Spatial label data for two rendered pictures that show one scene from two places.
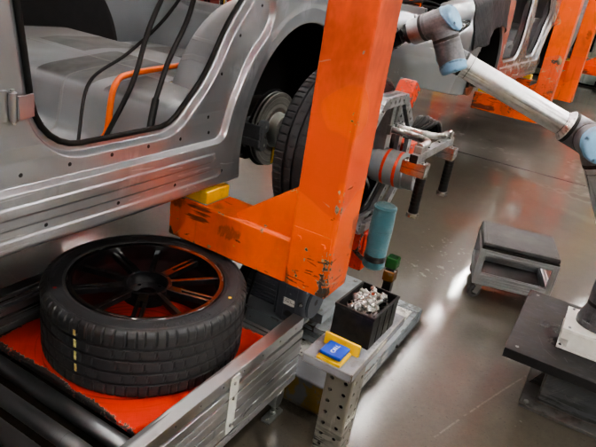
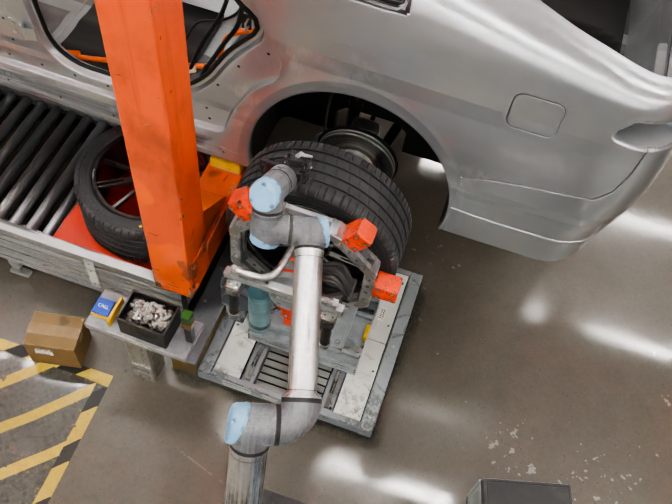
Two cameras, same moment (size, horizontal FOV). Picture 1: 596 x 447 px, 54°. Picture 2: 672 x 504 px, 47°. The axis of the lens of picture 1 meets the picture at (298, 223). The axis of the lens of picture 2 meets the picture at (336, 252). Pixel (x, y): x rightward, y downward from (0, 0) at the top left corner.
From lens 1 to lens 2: 3.12 m
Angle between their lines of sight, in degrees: 62
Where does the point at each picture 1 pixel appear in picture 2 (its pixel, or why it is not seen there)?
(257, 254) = not seen: hidden behind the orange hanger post
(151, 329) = (82, 194)
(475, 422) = (212, 490)
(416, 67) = not seen: outside the picture
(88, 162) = (89, 81)
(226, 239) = not seen: hidden behind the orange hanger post
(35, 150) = (48, 56)
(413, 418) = (201, 433)
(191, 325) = (93, 213)
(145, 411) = (76, 229)
